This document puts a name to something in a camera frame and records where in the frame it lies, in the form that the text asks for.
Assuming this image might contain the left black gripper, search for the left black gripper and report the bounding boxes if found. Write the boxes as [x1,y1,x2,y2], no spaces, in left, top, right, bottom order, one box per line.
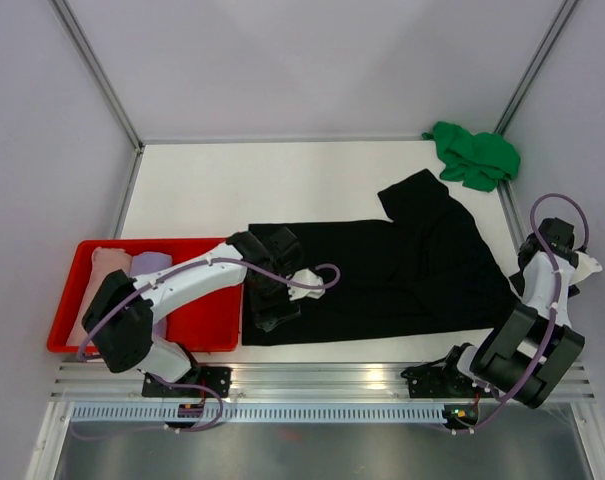
[248,267,300,332]

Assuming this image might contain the black t shirt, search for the black t shirt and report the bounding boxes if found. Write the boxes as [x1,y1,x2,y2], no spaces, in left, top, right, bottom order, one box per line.
[242,170,516,346]

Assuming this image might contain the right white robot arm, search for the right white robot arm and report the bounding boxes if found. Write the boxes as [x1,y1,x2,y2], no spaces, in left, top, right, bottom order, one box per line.
[438,218,585,409]

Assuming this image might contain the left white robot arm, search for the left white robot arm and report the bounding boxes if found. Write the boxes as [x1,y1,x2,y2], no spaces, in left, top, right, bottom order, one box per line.
[82,227,309,396]

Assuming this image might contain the red plastic bin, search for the red plastic bin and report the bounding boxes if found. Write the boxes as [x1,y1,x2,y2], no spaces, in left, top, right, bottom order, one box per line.
[47,238,243,354]

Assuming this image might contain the green crumpled t shirt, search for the green crumpled t shirt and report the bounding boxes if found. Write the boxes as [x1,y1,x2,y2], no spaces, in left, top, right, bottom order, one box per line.
[421,121,521,192]

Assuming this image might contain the lavender rolled t shirt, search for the lavender rolled t shirt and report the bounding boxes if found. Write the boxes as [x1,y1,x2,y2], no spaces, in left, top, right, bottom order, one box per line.
[129,251,173,339]

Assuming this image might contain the pink rolled t shirt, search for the pink rolled t shirt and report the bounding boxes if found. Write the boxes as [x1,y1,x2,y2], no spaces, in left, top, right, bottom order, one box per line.
[67,247,132,347]

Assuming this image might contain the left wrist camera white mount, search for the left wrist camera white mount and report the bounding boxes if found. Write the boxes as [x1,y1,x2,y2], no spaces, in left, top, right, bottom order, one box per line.
[288,269,326,301]

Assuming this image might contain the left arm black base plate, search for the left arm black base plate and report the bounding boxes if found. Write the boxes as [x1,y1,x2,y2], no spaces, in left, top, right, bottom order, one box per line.
[142,365,232,399]

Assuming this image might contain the right aluminium corner post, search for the right aluminium corner post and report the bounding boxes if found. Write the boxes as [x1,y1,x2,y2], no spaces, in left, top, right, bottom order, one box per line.
[493,0,582,136]

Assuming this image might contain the aluminium corner post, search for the aluminium corner post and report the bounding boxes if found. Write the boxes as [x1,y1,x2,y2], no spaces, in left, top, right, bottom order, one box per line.
[493,0,582,136]
[49,0,144,154]

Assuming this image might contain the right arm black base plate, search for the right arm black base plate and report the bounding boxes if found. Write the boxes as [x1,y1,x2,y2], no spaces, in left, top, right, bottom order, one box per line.
[400,364,492,399]

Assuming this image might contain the aluminium front rail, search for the aluminium front rail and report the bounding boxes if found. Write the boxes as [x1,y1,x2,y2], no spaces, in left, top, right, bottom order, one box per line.
[49,362,596,404]

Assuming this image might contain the slotted grey cable duct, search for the slotted grey cable duct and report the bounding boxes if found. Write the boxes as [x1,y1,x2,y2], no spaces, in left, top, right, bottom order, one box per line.
[71,402,446,424]

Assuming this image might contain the left aluminium corner post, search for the left aluminium corner post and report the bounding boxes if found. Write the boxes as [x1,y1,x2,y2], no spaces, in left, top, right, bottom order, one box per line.
[49,0,144,154]

